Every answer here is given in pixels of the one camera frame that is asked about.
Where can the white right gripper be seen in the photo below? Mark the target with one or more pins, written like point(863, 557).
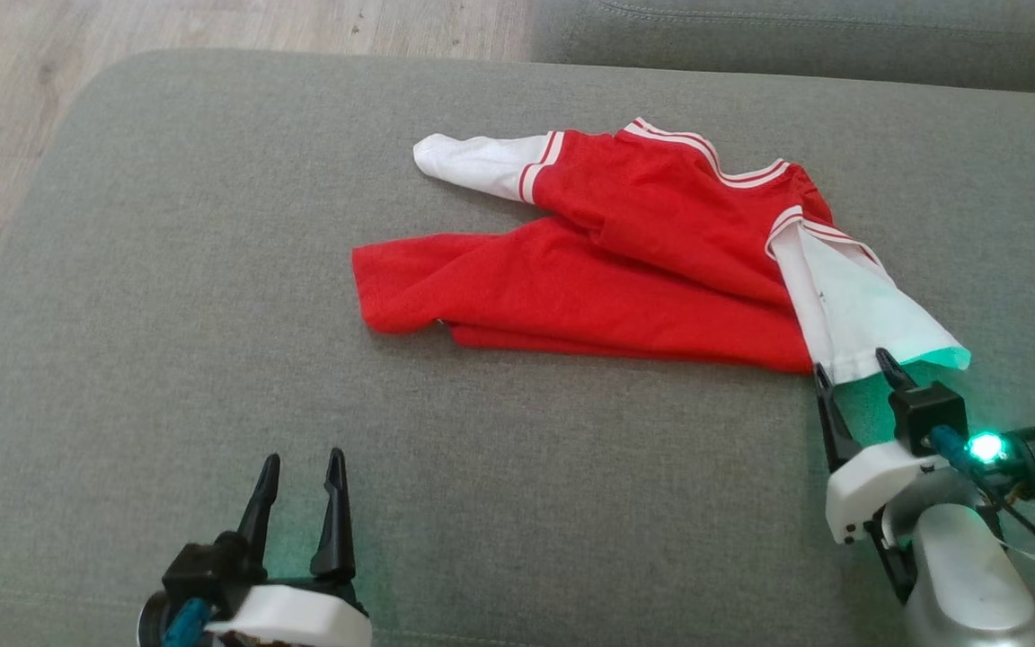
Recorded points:
point(877, 485)

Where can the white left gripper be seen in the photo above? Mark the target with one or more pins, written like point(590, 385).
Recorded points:
point(293, 615)

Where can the red shirt with white sleeves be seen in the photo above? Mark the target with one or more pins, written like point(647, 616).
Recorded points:
point(643, 261)

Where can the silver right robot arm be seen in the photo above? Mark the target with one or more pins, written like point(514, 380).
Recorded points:
point(967, 575)

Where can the grey sofa seat cushion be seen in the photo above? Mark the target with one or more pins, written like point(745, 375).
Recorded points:
point(302, 270)

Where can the grey sofa side cushion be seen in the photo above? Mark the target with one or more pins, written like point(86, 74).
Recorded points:
point(796, 36)

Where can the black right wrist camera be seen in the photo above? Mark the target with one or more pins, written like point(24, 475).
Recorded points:
point(940, 422)

